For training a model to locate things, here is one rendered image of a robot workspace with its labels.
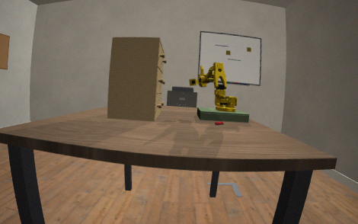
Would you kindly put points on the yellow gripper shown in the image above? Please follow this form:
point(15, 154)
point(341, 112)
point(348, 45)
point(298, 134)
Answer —
point(195, 82)

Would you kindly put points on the brown wooden chest of drawers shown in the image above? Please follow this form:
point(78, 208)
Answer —
point(133, 78)

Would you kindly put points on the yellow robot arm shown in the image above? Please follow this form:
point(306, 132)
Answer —
point(219, 92)

